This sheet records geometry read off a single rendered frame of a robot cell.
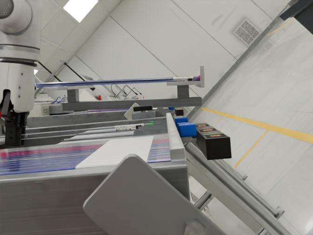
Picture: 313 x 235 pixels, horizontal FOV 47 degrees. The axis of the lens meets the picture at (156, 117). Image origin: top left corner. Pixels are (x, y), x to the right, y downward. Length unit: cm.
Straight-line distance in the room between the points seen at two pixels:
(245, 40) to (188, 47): 129
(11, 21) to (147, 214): 55
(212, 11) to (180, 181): 841
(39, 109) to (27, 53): 125
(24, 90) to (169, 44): 773
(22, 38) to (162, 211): 60
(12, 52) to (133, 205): 59
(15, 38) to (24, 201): 52
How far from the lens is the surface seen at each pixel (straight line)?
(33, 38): 79
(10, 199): 30
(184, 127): 63
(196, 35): 851
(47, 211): 29
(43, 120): 181
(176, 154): 29
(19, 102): 77
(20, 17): 72
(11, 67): 77
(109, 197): 23
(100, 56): 854
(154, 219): 23
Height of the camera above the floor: 77
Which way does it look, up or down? 1 degrees down
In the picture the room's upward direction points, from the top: 48 degrees counter-clockwise
